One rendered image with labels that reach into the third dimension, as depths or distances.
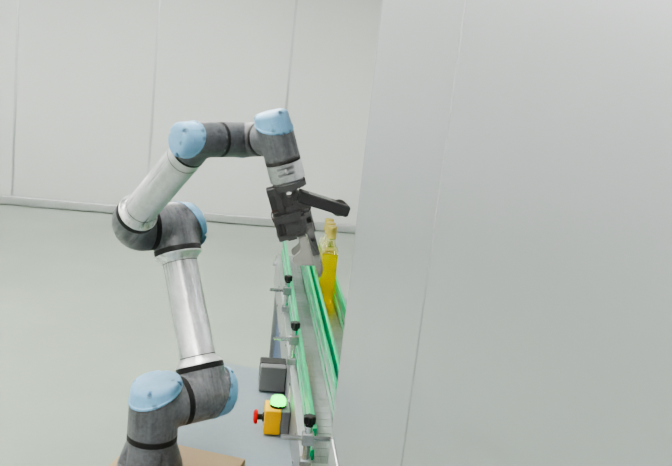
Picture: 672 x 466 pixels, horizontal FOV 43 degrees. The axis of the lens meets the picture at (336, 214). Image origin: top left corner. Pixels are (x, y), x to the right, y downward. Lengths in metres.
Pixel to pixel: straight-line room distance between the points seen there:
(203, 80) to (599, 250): 7.44
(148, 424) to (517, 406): 1.65
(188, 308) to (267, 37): 5.76
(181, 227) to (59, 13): 5.87
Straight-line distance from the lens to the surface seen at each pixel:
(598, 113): 0.34
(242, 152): 1.83
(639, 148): 0.30
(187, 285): 2.09
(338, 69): 7.74
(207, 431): 2.40
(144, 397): 1.98
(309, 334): 2.77
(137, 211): 1.97
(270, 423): 2.38
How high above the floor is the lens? 1.85
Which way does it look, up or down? 12 degrees down
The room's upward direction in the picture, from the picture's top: 6 degrees clockwise
